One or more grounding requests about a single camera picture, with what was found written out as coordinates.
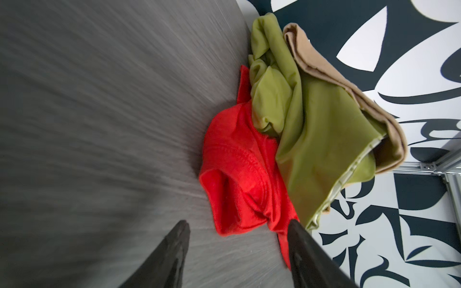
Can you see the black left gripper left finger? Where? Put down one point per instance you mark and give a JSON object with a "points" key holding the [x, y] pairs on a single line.
{"points": [[164, 267]]}

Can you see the green cloth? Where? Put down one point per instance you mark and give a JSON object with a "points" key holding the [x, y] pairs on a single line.
{"points": [[325, 140]]}

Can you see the tan cloth with pink flower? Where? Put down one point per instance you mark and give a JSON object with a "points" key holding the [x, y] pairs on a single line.
{"points": [[392, 152]]}

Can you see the red cloth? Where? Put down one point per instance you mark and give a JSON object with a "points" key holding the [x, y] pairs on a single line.
{"points": [[240, 175]]}

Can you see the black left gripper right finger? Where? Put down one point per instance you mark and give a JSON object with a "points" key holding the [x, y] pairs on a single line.
{"points": [[311, 267]]}

